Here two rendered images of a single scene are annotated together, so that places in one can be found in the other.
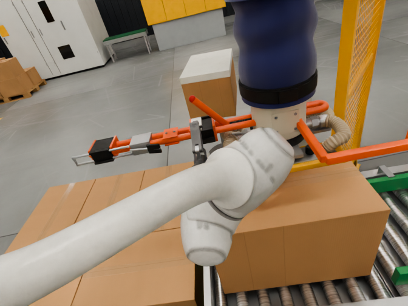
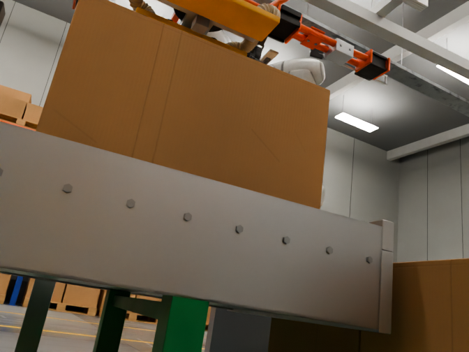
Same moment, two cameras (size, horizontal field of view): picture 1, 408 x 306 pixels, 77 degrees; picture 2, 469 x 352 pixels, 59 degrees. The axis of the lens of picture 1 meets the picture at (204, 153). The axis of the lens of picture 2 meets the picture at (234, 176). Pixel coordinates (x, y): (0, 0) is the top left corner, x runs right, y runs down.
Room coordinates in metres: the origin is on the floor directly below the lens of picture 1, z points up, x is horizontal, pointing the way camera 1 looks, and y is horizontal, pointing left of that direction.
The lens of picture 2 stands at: (1.64, -0.59, 0.39)
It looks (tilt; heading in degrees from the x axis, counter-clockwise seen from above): 18 degrees up; 151
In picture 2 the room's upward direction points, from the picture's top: 9 degrees clockwise
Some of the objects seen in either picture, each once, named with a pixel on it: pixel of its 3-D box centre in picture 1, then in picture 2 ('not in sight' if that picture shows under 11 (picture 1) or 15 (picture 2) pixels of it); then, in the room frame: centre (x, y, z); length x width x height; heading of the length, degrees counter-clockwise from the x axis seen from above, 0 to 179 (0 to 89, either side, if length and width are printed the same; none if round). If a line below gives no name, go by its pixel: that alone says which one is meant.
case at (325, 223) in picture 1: (280, 216); (177, 153); (0.71, -0.26, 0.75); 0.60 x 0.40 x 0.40; 83
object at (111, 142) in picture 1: (105, 149); (373, 64); (0.79, 0.33, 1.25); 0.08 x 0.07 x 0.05; 84
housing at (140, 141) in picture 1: (142, 143); (338, 52); (0.77, 0.20, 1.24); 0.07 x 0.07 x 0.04; 84
